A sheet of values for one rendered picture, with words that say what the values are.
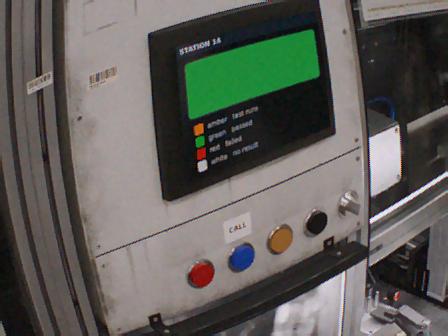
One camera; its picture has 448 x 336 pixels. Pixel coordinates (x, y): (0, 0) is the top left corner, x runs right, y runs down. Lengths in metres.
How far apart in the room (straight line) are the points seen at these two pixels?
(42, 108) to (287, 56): 0.32
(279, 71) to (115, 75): 0.21
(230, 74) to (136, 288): 0.27
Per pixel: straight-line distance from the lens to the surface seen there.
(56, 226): 1.24
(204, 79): 1.25
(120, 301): 1.31
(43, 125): 1.19
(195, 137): 1.27
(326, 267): 1.45
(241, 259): 1.38
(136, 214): 1.28
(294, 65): 1.33
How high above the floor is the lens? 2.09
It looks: 24 degrees down
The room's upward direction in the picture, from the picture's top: 5 degrees counter-clockwise
